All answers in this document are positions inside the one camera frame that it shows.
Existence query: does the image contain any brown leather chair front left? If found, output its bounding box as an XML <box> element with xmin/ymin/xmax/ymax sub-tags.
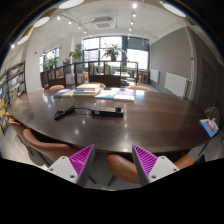
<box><xmin>22</xmin><ymin>128</ymin><xmax>81</xmax><ymax>165</ymax></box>

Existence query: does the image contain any black power strip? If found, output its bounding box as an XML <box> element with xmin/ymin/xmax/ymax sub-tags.
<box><xmin>91</xmin><ymin>107</ymin><xmax>123</xmax><ymax>117</ymax></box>

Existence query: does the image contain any brown leather chair front right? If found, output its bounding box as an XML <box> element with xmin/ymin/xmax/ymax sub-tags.
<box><xmin>106</xmin><ymin>153</ymin><xmax>195</xmax><ymax>185</ymax></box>

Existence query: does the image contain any brown leather chair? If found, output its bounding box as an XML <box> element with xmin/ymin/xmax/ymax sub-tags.
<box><xmin>22</xmin><ymin>128</ymin><xmax>81</xmax><ymax>165</ymax></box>
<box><xmin>106</xmin><ymin>153</ymin><xmax>195</xmax><ymax>185</ymax></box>
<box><xmin>6</xmin><ymin>112</ymin><xmax>29</xmax><ymax>146</ymax></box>

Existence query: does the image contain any potted plant centre window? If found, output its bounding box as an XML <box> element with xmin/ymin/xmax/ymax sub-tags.
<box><xmin>102</xmin><ymin>44</ymin><xmax>125</xmax><ymax>61</ymax></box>

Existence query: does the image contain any brown chair behind table left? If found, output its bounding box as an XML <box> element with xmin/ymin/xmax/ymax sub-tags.
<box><xmin>49</xmin><ymin>85</ymin><xmax>64</xmax><ymax>90</ymax></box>

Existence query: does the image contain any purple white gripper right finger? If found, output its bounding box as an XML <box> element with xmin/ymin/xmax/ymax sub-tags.
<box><xmin>132</xmin><ymin>145</ymin><xmax>179</xmax><ymax>186</ymax></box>

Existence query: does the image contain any dark cover book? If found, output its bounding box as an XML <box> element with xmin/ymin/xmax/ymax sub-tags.
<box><xmin>53</xmin><ymin>89</ymin><xmax>70</xmax><ymax>98</ymax></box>

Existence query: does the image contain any white radiator panel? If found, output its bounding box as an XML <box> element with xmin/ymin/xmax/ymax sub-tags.
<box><xmin>164</xmin><ymin>72</ymin><xmax>188</xmax><ymax>97</ymax></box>

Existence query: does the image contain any light blue cover book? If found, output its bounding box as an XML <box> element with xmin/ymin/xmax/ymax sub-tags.
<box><xmin>96</xmin><ymin>89</ymin><xmax>117</xmax><ymax>99</ymax></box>

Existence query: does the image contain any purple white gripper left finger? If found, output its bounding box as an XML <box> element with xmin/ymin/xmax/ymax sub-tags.
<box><xmin>48</xmin><ymin>145</ymin><xmax>95</xmax><ymax>187</ymax></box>

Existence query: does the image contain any black charger plug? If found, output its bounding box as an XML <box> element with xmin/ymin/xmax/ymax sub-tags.
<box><xmin>115</xmin><ymin>105</ymin><xmax>122</xmax><ymax>112</ymax></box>

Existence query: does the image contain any potted plant window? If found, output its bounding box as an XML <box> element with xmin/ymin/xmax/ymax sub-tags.
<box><xmin>69</xmin><ymin>48</ymin><xmax>83</xmax><ymax>62</ymax></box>
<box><xmin>102</xmin><ymin>44</ymin><xmax>125</xmax><ymax>61</ymax></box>

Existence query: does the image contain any ceiling air conditioner unit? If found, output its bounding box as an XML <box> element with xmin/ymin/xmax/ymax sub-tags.
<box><xmin>93</xmin><ymin>17</ymin><xmax>115</xmax><ymax>29</ymax></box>

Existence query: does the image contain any purple cover book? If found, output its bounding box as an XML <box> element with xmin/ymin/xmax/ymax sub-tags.
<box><xmin>114</xmin><ymin>89</ymin><xmax>135</xmax><ymax>101</ymax></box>

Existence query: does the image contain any brown leather chair far left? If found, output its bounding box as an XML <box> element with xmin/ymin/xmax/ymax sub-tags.
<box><xmin>6</xmin><ymin>112</ymin><xmax>29</xmax><ymax>146</ymax></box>

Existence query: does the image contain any black power cable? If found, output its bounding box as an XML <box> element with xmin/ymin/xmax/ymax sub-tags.
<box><xmin>53</xmin><ymin>105</ymin><xmax>98</xmax><ymax>121</ymax></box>

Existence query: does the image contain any brown chair behind table right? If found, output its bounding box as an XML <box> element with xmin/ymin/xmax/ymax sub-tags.
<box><xmin>126</xmin><ymin>86</ymin><xmax>152</xmax><ymax>92</ymax></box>

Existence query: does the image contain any brown chair behind table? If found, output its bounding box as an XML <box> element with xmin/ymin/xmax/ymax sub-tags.
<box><xmin>49</xmin><ymin>85</ymin><xmax>64</xmax><ymax>90</ymax></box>
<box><xmin>126</xmin><ymin>86</ymin><xmax>152</xmax><ymax>92</ymax></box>

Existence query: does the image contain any wall bookshelf left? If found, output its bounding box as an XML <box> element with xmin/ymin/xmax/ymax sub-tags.
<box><xmin>0</xmin><ymin>62</ymin><xmax>26</xmax><ymax>134</ymax></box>

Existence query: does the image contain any potted plant left window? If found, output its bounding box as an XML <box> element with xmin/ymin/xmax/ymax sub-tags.
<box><xmin>69</xmin><ymin>48</ymin><xmax>83</xmax><ymax>62</ymax></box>

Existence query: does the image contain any low dark bookshelf divider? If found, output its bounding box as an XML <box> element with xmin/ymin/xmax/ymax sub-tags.
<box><xmin>40</xmin><ymin>61</ymin><xmax>139</xmax><ymax>88</ymax></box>

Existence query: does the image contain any stack of books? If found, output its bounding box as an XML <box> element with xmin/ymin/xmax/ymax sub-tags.
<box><xmin>73</xmin><ymin>83</ymin><xmax>101</xmax><ymax>96</ymax></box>

